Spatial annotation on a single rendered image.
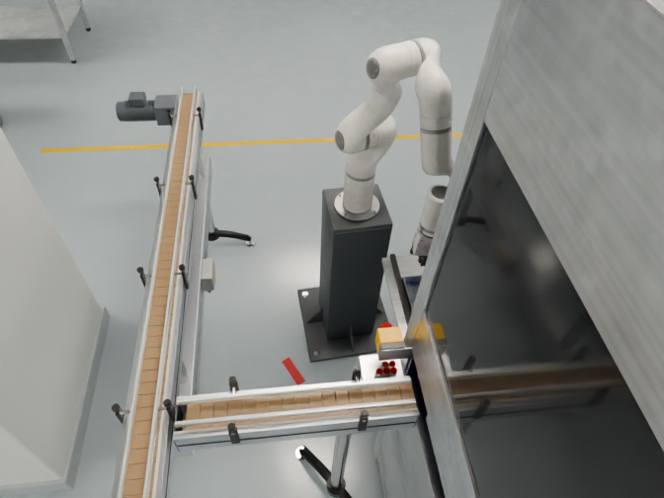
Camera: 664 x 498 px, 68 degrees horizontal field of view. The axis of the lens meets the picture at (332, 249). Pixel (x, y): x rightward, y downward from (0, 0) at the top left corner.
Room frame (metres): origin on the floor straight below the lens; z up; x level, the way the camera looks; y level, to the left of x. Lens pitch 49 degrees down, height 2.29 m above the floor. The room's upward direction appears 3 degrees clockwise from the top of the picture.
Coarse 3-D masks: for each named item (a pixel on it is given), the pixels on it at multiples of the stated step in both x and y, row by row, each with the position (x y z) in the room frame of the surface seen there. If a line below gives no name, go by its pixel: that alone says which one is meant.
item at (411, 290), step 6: (408, 276) 1.10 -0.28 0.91; (414, 276) 1.10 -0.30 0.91; (420, 276) 1.10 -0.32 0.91; (402, 282) 1.08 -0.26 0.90; (408, 282) 1.09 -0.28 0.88; (414, 282) 1.10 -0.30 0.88; (408, 288) 1.07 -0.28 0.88; (414, 288) 1.07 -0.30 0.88; (408, 294) 1.01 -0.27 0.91; (414, 294) 1.04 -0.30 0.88; (408, 300) 1.00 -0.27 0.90; (414, 300) 1.01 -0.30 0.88
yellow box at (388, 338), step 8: (384, 328) 0.80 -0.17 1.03; (392, 328) 0.80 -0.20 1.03; (400, 328) 0.80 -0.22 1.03; (376, 336) 0.78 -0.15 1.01; (384, 336) 0.77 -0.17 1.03; (392, 336) 0.77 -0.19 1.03; (400, 336) 0.77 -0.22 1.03; (376, 344) 0.77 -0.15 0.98; (384, 344) 0.74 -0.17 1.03; (392, 344) 0.75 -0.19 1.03; (400, 344) 0.75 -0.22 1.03
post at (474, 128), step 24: (504, 0) 0.79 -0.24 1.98; (504, 24) 0.77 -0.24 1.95; (504, 48) 0.75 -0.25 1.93; (480, 72) 0.80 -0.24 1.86; (480, 96) 0.78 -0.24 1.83; (480, 120) 0.75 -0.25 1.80; (456, 168) 0.79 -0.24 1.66; (456, 192) 0.76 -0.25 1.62; (432, 240) 0.81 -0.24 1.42; (432, 264) 0.77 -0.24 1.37; (432, 288) 0.74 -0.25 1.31; (408, 336) 0.78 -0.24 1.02; (408, 360) 0.74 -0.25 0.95; (384, 432) 0.74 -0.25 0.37
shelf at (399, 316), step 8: (408, 256) 1.22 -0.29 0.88; (416, 256) 1.22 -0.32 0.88; (384, 264) 1.17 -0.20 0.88; (400, 264) 1.18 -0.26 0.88; (408, 264) 1.18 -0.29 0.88; (416, 264) 1.18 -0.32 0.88; (384, 272) 1.14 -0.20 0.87; (392, 272) 1.14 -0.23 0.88; (400, 272) 1.14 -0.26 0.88; (408, 272) 1.14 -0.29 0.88; (416, 272) 1.14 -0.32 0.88; (392, 280) 1.10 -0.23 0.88; (392, 288) 1.07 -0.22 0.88; (392, 296) 1.03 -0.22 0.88; (392, 304) 1.00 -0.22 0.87; (400, 304) 0.99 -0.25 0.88; (400, 312) 0.96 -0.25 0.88; (400, 320) 0.93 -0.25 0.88
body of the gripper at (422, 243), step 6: (414, 234) 1.12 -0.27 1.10; (420, 234) 1.09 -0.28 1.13; (414, 240) 1.11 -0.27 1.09; (420, 240) 1.09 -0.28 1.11; (426, 240) 1.09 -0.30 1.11; (414, 246) 1.09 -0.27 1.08; (420, 246) 1.09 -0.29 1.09; (426, 246) 1.09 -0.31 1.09; (414, 252) 1.09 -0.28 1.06; (420, 252) 1.09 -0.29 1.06; (426, 252) 1.09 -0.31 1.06
